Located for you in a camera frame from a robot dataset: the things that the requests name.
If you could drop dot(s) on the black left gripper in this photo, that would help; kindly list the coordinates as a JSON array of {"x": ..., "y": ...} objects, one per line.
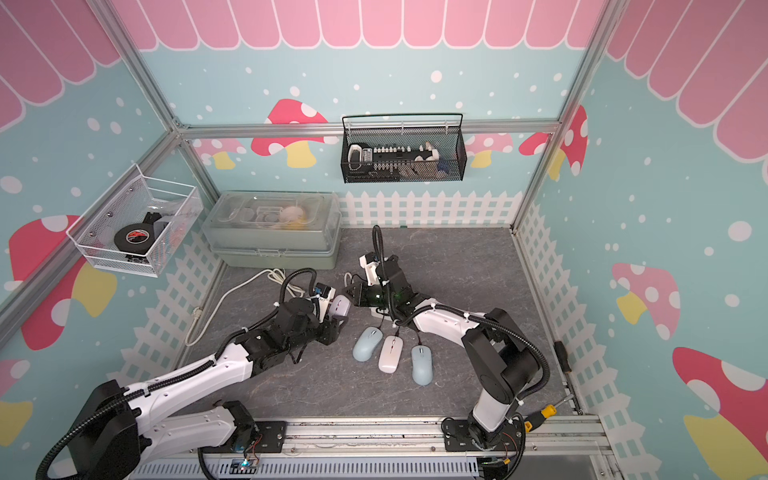
[{"x": 330, "y": 331}]

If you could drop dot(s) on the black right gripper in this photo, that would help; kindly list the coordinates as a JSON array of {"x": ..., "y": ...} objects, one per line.
[{"x": 360, "y": 288}]

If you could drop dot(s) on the light blue wireless mouse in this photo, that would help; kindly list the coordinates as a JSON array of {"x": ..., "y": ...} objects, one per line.
[{"x": 366, "y": 343}]

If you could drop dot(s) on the lilac wireless mouse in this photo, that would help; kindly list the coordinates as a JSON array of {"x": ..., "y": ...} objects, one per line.
[{"x": 339, "y": 307}]

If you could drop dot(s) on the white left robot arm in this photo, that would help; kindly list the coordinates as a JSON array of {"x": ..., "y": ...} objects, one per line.
[{"x": 120, "y": 428}]

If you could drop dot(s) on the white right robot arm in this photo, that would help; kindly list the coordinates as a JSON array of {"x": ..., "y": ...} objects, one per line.
[{"x": 509, "y": 367}]

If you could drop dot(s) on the white power strip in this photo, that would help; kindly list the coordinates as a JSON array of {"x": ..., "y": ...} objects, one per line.
[{"x": 382, "y": 314}]

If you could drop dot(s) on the green plastic storage box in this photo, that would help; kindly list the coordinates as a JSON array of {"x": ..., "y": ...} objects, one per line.
[{"x": 275, "y": 229}]

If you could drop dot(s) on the black tape roll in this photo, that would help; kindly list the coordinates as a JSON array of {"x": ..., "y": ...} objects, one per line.
[{"x": 135, "y": 239}]

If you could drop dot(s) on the white pink wireless mouse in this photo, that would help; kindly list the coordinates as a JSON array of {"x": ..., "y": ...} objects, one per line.
[{"x": 390, "y": 354}]

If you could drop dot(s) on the pale blue wireless mouse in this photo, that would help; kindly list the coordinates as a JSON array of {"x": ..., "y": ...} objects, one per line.
[{"x": 422, "y": 365}]

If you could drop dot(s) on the black wire mesh basket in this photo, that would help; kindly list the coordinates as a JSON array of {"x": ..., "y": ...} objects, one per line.
[{"x": 406, "y": 147}]

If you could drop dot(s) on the white wire basket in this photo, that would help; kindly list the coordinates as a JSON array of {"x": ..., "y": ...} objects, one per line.
[{"x": 170, "y": 206}]

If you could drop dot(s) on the yellow handled screwdriver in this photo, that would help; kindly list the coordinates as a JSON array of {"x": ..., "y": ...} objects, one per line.
[{"x": 534, "y": 420}]

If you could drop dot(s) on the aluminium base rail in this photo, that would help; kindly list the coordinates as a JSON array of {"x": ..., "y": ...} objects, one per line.
[{"x": 564, "y": 447}]

